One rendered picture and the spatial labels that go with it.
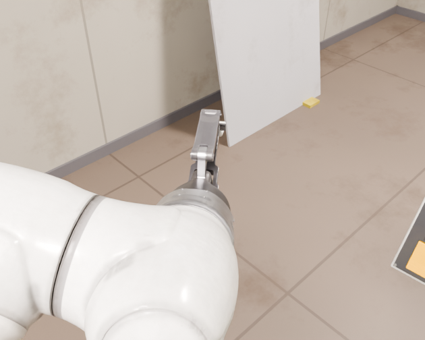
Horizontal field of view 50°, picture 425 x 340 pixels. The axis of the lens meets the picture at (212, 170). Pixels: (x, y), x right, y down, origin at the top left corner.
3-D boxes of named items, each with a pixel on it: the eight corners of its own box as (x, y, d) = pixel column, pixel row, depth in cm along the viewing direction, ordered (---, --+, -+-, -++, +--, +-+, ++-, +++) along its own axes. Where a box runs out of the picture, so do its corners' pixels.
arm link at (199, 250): (256, 214, 41) (117, 173, 41) (253, 316, 27) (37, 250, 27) (222, 312, 45) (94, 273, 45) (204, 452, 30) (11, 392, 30)
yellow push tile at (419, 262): (436, 284, 106) (451, 256, 104) (405, 267, 110) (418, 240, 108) (437, 282, 107) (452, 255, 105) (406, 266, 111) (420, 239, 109)
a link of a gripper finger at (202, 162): (189, 203, 54) (186, 180, 49) (195, 166, 57) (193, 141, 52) (210, 204, 54) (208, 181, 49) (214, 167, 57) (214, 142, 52)
